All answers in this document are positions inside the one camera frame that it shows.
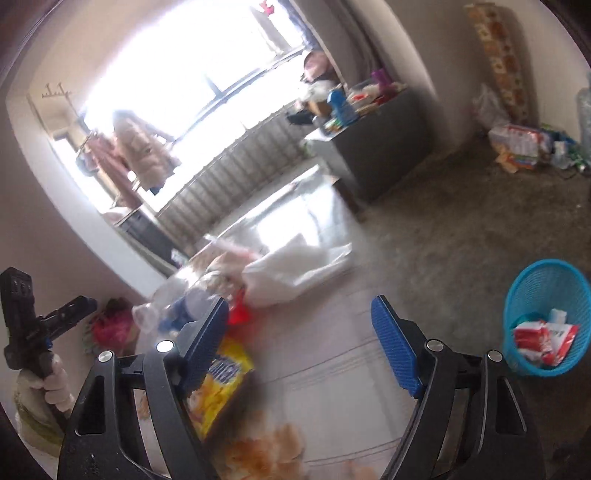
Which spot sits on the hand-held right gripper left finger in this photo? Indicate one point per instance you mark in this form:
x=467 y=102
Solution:
x=207 y=344

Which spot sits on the dusty pink hanging garment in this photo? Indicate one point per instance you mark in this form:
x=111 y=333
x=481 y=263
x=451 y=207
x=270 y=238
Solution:
x=104 y=157

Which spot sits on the person's left forearm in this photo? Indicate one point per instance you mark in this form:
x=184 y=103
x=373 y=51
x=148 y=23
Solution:
x=37 y=424

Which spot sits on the blue mesh waste basket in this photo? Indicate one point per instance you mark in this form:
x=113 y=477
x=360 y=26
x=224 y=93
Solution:
x=540 y=286

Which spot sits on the red plastic wrapper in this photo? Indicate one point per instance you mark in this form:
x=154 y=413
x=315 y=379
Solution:
x=240 y=316

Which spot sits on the pack of water bottles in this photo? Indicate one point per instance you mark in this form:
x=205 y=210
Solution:
x=519 y=141

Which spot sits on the floral tablecloth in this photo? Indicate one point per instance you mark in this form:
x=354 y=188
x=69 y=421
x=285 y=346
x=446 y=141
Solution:
x=323 y=350

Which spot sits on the blue bottle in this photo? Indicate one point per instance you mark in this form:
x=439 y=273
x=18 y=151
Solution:
x=342 y=108

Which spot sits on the grey curtain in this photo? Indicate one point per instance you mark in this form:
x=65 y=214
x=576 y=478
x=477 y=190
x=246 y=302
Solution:
x=364 y=46

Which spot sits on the orange wrapper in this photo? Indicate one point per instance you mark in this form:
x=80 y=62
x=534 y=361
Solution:
x=517 y=162

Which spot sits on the crumpled white plastic bag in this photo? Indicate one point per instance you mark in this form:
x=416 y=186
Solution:
x=295 y=272

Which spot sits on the yellow snack packet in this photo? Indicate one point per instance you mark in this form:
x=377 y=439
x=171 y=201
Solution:
x=231 y=369

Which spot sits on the grey cabinet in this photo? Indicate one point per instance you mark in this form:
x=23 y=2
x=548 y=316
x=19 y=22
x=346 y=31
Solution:
x=388 y=157

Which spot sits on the pile of clothes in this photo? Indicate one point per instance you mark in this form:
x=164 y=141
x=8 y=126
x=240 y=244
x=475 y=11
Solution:
x=316 y=67

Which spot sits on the red and white wrapper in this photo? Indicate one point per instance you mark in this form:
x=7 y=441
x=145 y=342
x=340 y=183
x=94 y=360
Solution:
x=531 y=337

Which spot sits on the blue hanging garment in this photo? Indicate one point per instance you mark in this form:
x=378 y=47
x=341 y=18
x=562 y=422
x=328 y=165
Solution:
x=298 y=23

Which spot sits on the clear plastic bottle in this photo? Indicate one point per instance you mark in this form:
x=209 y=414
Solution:
x=194 y=295

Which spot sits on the person's left hand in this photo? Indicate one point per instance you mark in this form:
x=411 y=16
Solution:
x=53 y=383

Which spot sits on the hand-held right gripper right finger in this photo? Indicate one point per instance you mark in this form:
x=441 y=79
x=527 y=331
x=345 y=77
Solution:
x=397 y=346

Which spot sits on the floral patterned board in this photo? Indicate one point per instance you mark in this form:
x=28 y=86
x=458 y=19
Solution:
x=501 y=60

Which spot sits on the metal balcony railing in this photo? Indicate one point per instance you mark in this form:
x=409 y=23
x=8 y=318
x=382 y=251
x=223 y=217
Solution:
x=231 y=175

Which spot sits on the large water jug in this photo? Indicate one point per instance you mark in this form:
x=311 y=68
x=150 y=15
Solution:
x=584 y=115

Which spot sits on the clear plastic cup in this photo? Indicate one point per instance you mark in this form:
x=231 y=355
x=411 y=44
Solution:
x=147 y=317

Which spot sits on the wall hook rack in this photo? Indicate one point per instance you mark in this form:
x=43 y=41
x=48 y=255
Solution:
x=56 y=92

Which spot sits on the dark panel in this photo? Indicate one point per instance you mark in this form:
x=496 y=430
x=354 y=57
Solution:
x=147 y=240

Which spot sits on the thin white plastic bag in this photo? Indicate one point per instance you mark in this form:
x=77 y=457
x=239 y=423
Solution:
x=485 y=108

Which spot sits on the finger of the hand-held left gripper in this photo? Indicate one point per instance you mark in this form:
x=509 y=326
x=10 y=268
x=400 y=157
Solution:
x=69 y=313

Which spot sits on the red hanging garment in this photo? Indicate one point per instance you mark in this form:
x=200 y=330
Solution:
x=266 y=7

